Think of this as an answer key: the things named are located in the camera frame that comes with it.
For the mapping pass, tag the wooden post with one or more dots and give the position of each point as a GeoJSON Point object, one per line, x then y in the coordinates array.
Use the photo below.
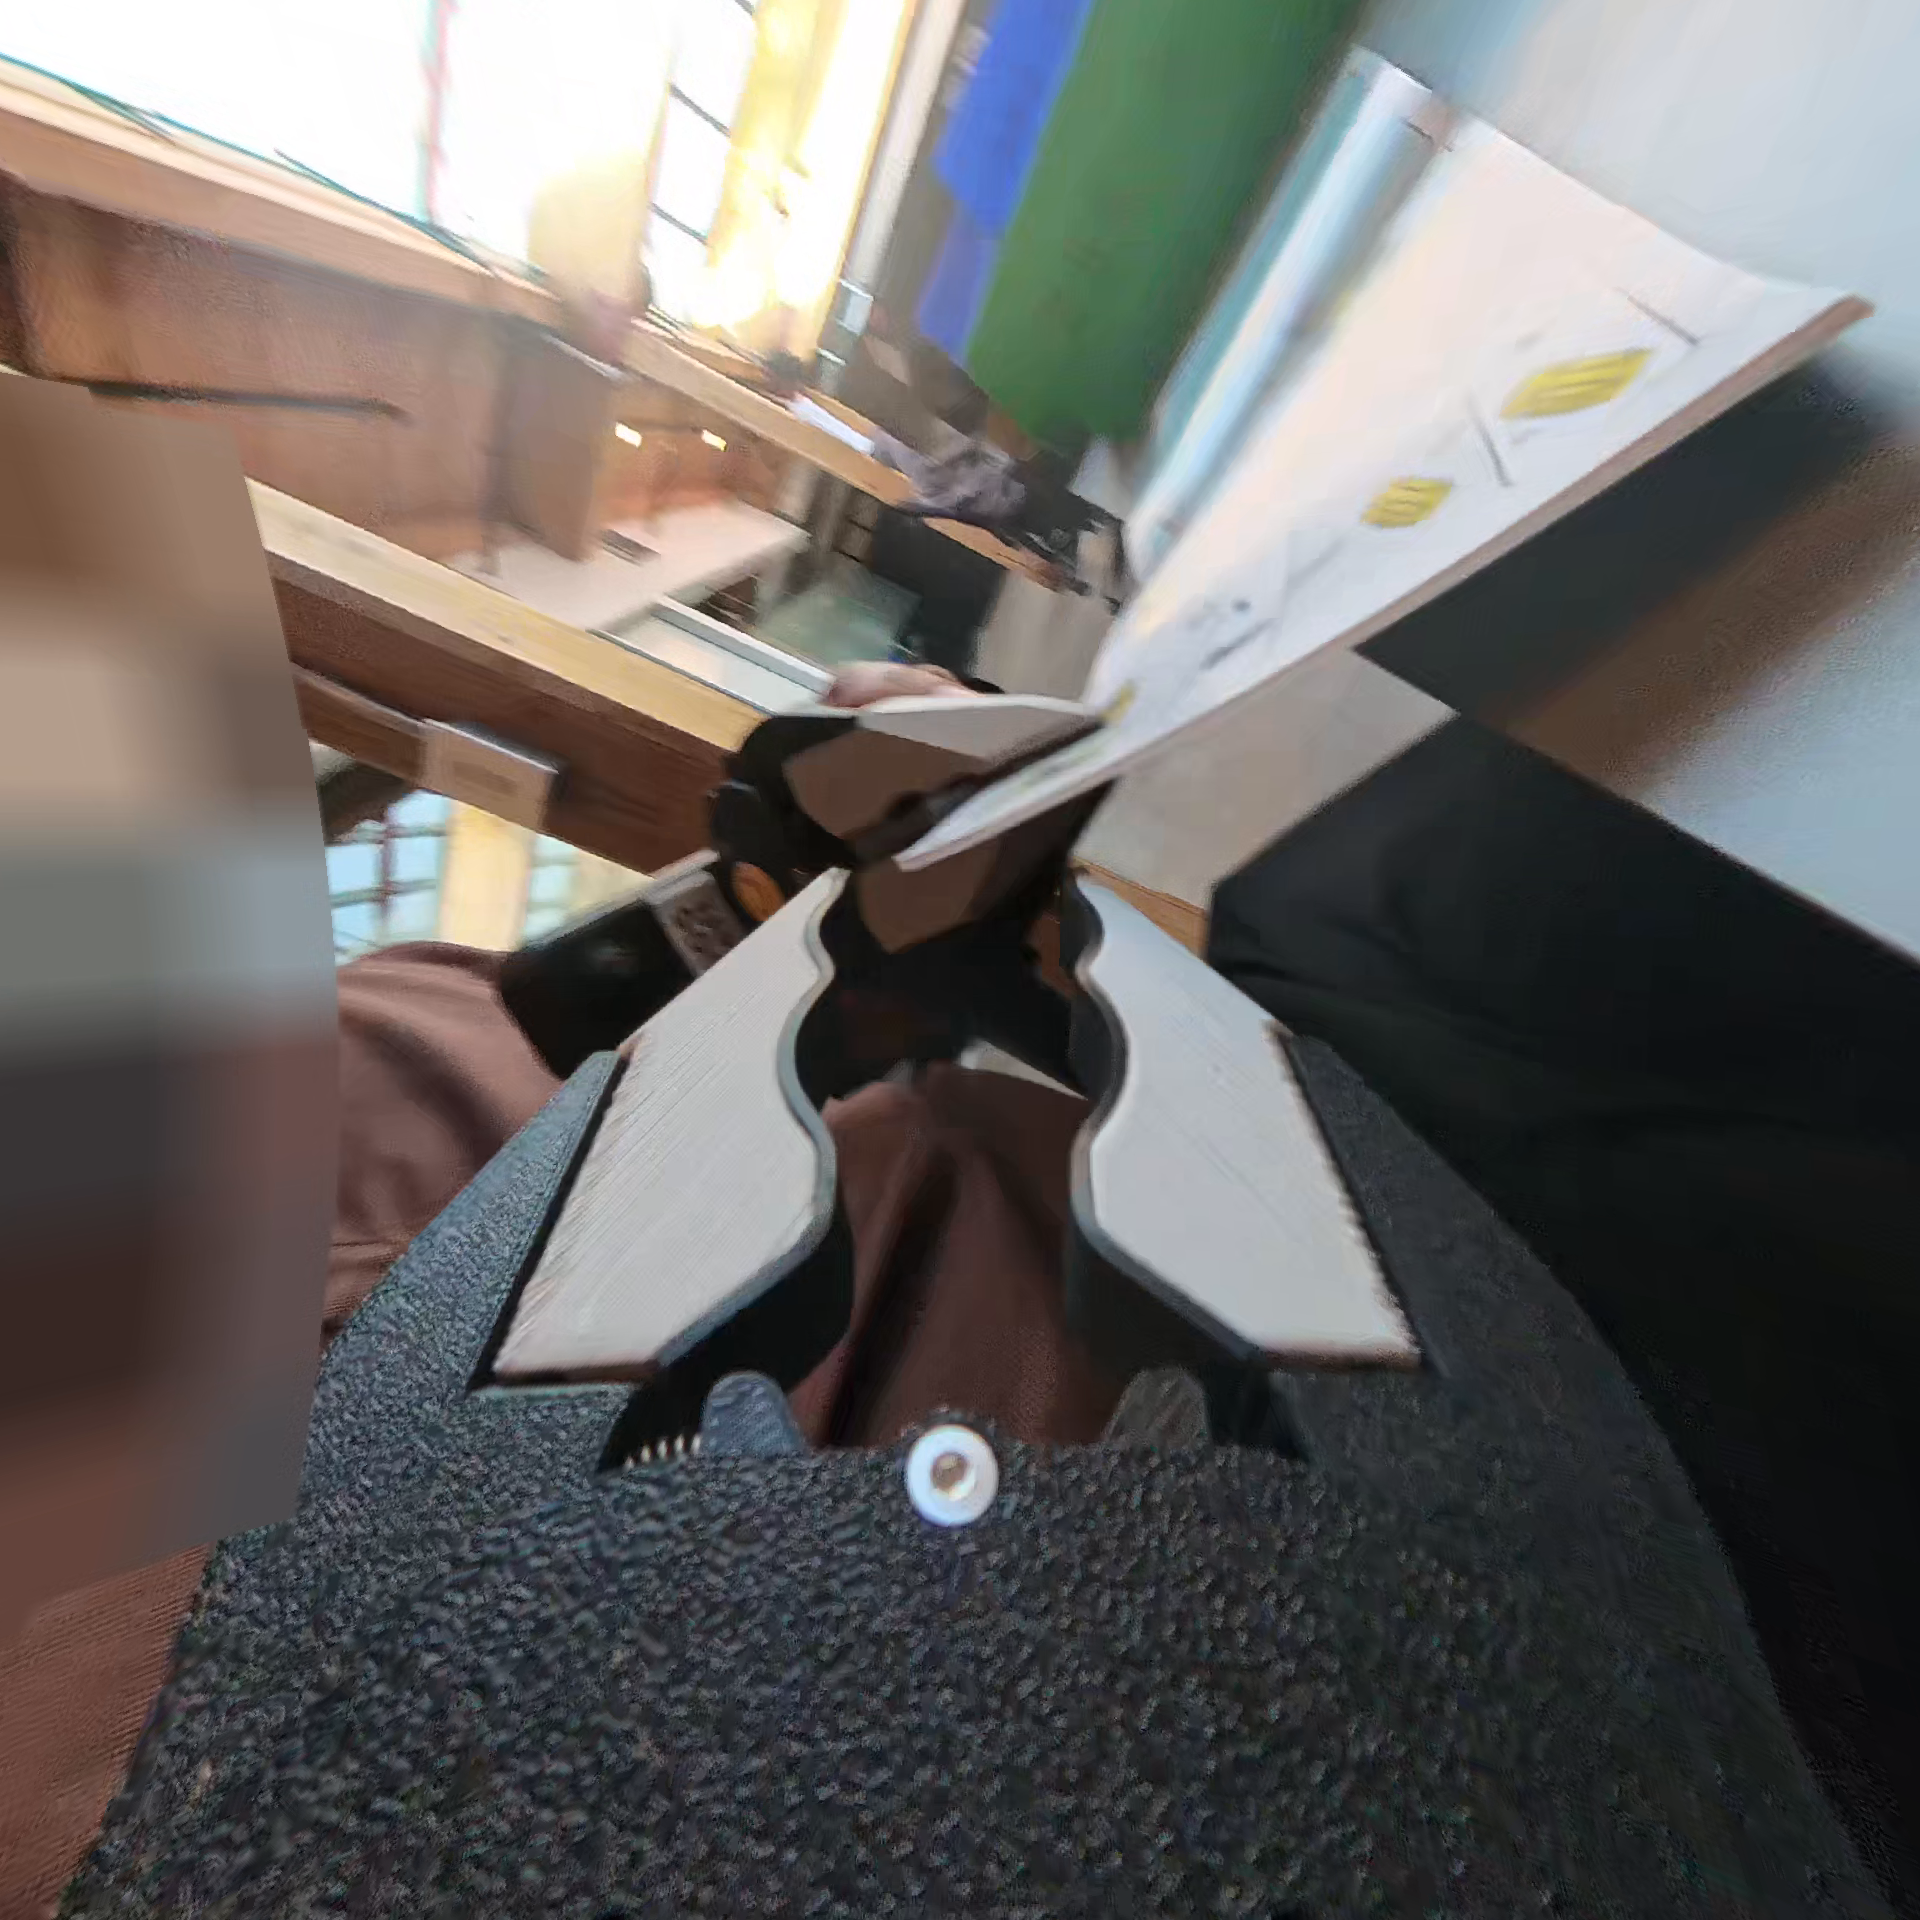
{"type": "Point", "coordinates": [494, 676]}

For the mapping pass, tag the grey wall plate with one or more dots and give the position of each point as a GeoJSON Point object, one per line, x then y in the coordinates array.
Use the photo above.
{"type": "Point", "coordinates": [489, 773]}

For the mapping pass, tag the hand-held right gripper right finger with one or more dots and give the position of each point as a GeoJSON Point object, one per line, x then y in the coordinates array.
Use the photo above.
{"type": "Point", "coordinates": [1230, 1198]}

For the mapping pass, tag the person's left hand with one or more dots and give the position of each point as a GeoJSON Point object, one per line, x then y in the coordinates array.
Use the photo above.
{"type": "Point", "coordinates": [894, 687]}

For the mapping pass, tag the white instruction booklet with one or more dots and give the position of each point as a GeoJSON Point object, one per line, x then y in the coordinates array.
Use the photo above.
{"type": "Point", "coordinates": [1351, 450]}

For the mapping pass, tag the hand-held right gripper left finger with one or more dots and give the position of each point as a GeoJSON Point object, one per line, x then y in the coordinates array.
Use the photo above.
{"type": "Point", "coordinates": [676, 1185]}

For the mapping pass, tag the person's brown sweater torso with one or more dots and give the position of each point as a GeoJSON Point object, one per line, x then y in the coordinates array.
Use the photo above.
{"type": "Point", "coordinates": [960, 1231]}

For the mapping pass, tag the person's legs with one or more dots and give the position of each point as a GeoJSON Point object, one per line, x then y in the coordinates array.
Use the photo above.
{"type": "Point", "coordinates": [1576, 1051]}

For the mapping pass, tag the stack of blue bins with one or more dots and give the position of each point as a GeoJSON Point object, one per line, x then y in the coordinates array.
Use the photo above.
{"type": "Point", "coordinates": [997, 118]}

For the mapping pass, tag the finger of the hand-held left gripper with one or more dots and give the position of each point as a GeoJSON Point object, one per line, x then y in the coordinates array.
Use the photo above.
{"type": "Point", "coordinates": [930, 748]}
{"type": "Point", "coordinates": [960, 901]}

